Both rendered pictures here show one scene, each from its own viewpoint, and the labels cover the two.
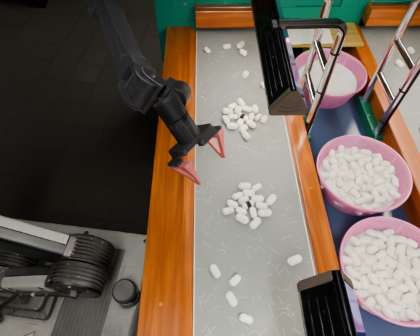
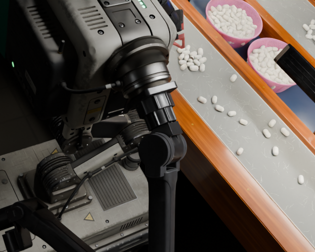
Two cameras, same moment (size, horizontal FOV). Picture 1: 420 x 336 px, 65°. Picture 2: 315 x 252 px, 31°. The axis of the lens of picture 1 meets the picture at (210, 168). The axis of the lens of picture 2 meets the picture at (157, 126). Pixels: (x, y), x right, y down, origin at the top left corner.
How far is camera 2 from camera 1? 1.60 m
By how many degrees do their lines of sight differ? 34
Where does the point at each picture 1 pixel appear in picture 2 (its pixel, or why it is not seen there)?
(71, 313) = (103, 190)
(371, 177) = (237, 20)
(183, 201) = not seen: hidden behind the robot
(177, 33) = not seen: outside the picture
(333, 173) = (219, 25)
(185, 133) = (175, 17)
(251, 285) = (222, 99)
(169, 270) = (182, 107)
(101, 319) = (125, 183)
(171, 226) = not seen: hidden behind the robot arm
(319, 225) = (233, 55)
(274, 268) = (226, 86)
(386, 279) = (274, 70)
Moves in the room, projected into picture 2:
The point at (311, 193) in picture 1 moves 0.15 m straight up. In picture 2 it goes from (218, 40) to (231, 14)
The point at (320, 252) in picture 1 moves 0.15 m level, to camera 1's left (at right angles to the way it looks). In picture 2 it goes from (243, 68) to (217, 80)
